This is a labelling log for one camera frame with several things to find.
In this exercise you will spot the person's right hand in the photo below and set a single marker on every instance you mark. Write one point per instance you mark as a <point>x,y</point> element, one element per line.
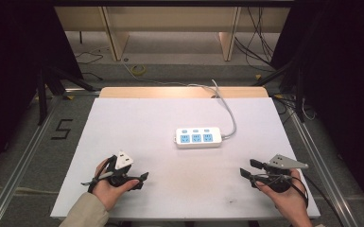
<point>286,200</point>

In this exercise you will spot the black curtain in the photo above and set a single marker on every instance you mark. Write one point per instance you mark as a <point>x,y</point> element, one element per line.
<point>343,78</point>
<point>12,63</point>

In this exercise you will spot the yellow tape roll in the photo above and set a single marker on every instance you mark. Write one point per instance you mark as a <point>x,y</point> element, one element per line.
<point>138,69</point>

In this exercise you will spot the light wooden bench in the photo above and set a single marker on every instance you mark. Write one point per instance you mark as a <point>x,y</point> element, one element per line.
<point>173,19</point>

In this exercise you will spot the white board cover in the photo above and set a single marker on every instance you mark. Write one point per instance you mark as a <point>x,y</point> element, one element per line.
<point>138,126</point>

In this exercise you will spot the white power strip blue sockets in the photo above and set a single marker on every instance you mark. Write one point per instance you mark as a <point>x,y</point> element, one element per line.
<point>198,143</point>

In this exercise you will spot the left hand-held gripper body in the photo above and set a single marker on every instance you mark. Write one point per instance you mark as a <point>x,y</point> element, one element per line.
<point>122,167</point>

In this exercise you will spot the metal floor rail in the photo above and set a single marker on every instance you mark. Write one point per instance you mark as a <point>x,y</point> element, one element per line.
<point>324,170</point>
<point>22,164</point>

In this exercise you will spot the person's left hand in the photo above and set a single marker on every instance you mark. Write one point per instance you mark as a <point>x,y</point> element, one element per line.
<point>110,192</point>

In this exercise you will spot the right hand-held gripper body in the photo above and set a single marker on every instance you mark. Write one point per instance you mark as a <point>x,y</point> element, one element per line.
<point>280,171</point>

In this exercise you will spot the black tripod stand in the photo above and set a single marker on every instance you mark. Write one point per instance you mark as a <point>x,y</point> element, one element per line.
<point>45,91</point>
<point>298,88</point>

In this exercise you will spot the wooden table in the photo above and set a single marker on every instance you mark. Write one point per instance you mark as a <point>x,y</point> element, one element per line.
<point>157,92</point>

